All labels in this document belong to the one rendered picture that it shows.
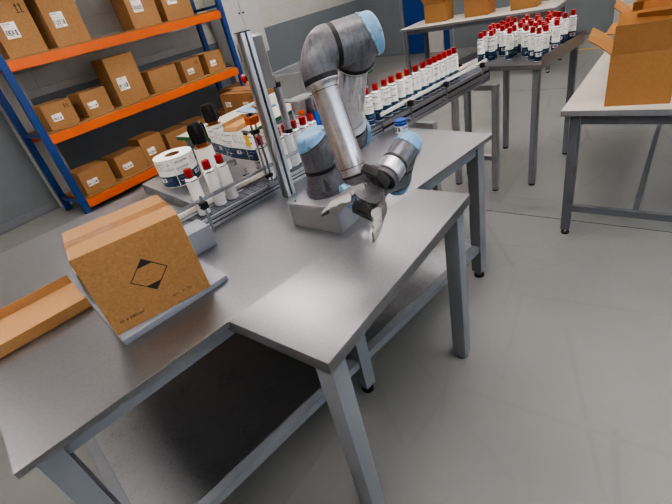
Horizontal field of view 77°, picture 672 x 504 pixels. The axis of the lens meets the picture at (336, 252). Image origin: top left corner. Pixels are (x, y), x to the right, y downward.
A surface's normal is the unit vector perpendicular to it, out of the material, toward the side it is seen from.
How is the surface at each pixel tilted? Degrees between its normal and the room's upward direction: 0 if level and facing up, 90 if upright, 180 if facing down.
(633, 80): 91
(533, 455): 0
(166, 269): 90
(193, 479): 0
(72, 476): 90
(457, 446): 0
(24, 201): 90
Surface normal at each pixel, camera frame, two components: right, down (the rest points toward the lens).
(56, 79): 0.79, 0.18
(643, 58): -0.49, 0.55
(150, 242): 0.57, 0.34
